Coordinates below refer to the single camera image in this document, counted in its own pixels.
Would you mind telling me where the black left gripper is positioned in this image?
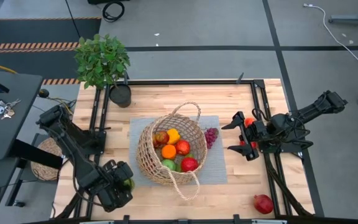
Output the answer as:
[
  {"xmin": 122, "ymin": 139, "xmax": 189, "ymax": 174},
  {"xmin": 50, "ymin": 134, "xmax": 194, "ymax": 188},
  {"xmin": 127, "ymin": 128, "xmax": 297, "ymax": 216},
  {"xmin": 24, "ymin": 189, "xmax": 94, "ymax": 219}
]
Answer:
[{"xmin": 94, "ymin": 160, "xmax": 134, "ymax": 213}]

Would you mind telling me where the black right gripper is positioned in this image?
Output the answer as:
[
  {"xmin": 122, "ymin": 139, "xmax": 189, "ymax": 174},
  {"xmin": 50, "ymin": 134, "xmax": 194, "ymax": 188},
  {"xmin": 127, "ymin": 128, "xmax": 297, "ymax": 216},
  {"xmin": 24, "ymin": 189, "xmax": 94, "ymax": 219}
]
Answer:
[{"xmin": 221, "ymin": 111, "xmax": 273, "ymax": 162}]

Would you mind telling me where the woven straw basket with handles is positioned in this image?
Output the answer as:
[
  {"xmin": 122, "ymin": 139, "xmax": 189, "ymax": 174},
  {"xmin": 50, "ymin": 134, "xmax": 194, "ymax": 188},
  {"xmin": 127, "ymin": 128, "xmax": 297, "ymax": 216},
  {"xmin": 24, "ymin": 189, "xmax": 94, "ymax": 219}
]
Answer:
[{"xmin": 135, "ymin": 101, "xmax": 209, "ymax": 202}]

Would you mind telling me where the orange fruit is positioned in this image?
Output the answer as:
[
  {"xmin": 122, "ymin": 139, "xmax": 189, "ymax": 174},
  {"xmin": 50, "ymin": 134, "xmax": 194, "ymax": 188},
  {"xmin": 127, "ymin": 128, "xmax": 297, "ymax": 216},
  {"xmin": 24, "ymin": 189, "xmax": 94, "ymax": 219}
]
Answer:
[{"xmin": 161, "ymin": 144, "xmax": 177, "ymax": 161}]

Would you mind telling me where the small red orange apple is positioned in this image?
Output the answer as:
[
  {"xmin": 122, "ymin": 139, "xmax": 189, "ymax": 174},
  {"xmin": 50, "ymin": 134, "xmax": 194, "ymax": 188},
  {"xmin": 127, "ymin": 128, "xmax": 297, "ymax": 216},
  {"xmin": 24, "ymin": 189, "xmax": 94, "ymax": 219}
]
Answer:
[{"xmin": 152, "ymin": 130, "xmax": 170, "ymax": 147}]

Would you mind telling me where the bright red round fruit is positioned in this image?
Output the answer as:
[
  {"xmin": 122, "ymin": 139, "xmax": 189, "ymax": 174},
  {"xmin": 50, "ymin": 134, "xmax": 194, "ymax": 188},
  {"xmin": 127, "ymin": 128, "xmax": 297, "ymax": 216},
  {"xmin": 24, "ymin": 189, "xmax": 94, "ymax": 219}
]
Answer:
[
  {"xmin": 239, "ymin": 140, "xmax": 257, "ymax": 149},
  {"xmin": 180, "ymin": 157, "xmax": 200, "ymax": 173}
]

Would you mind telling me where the dark red apple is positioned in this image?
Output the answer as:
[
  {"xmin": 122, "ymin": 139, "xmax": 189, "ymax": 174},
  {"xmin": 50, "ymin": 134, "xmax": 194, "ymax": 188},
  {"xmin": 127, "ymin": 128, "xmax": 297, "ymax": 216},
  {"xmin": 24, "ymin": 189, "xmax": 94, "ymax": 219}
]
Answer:
[{"xmin": 175, "ymin": 139, "xmax": 191, "ymax": 156}]

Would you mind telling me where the yellow bell pepper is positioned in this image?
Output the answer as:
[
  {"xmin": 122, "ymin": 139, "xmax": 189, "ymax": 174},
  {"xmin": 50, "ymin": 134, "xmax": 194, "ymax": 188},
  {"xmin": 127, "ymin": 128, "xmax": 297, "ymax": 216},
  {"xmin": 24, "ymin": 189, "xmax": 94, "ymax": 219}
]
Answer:
[{"xmin": 166, "ymin": 128, "xmax": 181, "ymax": 146}]

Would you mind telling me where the purple grape bunch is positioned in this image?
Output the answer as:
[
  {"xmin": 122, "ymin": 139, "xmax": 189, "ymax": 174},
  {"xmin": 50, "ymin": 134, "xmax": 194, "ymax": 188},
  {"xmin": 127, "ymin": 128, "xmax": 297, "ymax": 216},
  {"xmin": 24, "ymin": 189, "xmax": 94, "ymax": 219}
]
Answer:
[{"xmin": 204, "ymin": 127, "xmax": 219, "ymax": 149}]

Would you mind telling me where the grey woven placemat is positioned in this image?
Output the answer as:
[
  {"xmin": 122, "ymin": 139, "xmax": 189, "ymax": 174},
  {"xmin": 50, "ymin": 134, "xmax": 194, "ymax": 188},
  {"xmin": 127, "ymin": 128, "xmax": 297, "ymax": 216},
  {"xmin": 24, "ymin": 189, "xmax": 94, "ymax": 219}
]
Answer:
[{"xmin": 129, "ymin": 115, "xmax": 228, "ymax": 187}]

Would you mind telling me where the dark red pomegranate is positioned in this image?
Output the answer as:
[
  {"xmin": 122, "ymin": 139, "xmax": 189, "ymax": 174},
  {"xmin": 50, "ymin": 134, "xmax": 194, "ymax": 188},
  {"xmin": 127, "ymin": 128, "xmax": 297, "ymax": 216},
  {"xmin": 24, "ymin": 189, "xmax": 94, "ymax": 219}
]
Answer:
[{"xmin": 253, "ymin": 194, "xmax": 275, "ymax": 215}]

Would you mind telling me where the round woven seat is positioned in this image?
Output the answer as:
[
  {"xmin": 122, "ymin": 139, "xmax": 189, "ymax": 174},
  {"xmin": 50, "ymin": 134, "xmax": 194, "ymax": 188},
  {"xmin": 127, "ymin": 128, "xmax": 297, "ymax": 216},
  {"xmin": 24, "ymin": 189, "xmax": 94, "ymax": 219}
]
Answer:
[{"xmin": 30, "ymin": 136, "xmax": 63, "ymax": 182}]

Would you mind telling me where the green potted plant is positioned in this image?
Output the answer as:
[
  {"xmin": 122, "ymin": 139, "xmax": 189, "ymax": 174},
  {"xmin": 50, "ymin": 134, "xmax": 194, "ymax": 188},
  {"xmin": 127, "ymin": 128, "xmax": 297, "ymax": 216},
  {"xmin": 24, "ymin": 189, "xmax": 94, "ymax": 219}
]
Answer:
[{"xmin": 74, "ymin": 33, "xmax": 133, "ymax": 108}]

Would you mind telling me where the black desk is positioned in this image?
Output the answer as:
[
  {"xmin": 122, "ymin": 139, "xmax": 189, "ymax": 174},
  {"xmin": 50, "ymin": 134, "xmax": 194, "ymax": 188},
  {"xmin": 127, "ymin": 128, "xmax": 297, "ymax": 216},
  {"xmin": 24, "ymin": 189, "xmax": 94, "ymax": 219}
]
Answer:
[{"xmin": 0, "ymin": 70, "xmax": 64, "ymax": 208}]

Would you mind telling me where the table with grey legs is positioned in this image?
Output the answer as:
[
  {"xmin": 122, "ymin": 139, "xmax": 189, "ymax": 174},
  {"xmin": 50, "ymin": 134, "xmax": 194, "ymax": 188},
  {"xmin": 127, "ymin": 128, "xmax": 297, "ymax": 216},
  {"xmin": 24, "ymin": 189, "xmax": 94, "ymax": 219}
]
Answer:
[{"xmin": 328, "ymin": 0, "xmax": 358, "ymax": 26}]

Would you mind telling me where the black hazard striped floor mat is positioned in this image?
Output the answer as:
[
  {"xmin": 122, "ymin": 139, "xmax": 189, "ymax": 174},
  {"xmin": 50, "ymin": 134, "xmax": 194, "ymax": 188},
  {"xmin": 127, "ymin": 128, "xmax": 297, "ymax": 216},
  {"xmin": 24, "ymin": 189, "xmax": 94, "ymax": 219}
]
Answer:
[{"xmin": 0, "ymin": 17, "xmax": 102, "ymax": 85}]

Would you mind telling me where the black equipment base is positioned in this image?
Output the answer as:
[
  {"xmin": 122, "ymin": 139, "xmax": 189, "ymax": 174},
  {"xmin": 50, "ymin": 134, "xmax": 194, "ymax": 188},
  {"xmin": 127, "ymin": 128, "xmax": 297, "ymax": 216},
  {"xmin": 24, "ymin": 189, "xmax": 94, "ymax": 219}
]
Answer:
[{"xmin": 87, "ymin": 0, "xmax": 131, "ymax": 5}]

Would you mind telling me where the black metal table frame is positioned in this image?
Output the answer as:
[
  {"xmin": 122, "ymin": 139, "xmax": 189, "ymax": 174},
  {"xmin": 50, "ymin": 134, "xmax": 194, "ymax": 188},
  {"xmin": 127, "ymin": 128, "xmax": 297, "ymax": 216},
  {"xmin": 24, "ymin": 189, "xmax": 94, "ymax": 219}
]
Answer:
[{"xmin": 52, "ymin": 72, "xmax": 325, "ymax": 224}]

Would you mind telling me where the white floor cable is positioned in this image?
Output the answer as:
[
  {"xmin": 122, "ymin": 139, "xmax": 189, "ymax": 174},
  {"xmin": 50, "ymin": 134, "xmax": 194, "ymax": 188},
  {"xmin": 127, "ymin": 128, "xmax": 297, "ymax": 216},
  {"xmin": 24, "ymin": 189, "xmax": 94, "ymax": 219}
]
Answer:
[{"xmin": 303, "ymin": 2, "xmax": 358, "ymax": 63}]

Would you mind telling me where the coiled black cable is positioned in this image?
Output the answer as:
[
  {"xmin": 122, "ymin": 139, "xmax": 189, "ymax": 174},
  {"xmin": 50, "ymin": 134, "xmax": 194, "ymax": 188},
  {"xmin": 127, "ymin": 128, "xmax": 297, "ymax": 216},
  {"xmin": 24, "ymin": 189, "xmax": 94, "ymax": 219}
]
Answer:
[{"xmin": 102, "ymin": 1, "xmax": 126, "ymax": 23}]

